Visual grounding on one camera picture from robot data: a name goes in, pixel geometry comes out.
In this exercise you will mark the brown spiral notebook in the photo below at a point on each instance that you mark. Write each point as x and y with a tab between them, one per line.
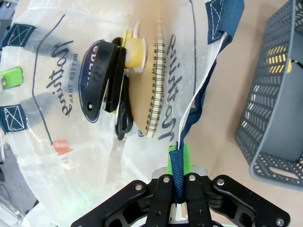
144	94

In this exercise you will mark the black stapler blue label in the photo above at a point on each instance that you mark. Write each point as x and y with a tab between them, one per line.
99	78

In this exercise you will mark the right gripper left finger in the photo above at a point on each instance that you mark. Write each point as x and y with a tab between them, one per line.
142	201

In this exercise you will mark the grey plastic basket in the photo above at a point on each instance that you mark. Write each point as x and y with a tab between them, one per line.
267	123

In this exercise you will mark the tape roll yellow core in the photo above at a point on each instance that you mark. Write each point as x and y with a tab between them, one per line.
135	53

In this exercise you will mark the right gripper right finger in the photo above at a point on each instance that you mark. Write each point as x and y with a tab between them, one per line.
225	201

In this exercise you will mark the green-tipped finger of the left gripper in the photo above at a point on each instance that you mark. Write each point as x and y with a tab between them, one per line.
11	78

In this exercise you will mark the yellow item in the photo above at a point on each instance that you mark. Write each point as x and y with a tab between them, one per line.
278	59

